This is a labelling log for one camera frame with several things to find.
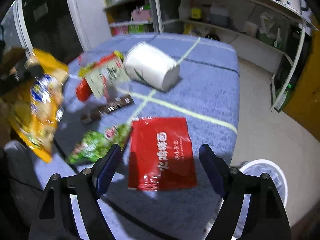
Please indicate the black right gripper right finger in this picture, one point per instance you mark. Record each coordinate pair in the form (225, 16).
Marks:
(240, 194)

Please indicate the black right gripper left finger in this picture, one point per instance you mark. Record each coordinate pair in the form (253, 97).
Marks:
(54, 218)

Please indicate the orange yellow chip bag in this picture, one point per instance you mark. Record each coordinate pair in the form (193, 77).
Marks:
(36, 104)

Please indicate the green pea snack bag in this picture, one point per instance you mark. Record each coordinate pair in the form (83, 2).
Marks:
(95, 145)

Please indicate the white round trash bin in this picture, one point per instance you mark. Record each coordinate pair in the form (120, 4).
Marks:
(262, 187)

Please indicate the brown chocolate wrapper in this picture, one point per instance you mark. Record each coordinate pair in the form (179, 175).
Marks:
(98, 112)

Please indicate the yellow wooden door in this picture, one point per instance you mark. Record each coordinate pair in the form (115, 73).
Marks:
(304, 104)

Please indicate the red seasoning packet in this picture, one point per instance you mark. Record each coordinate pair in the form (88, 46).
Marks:
(161, 155)

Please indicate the white paper cup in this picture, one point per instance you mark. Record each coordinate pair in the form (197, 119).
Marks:
(151, 66)

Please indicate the wooden side shelf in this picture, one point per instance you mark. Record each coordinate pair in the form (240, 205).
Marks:
(118, 15)

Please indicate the pink plastic basket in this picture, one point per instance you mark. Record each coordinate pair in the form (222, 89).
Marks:
(141, 14)

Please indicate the blue checked tablecloth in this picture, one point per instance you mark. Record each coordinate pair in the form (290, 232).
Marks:
(207, 94)

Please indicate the dark soy sauce bottle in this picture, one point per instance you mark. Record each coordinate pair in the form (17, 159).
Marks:
(212, 36)

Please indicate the white metal shelf rack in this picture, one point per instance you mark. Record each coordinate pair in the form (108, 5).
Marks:
(264, 32)

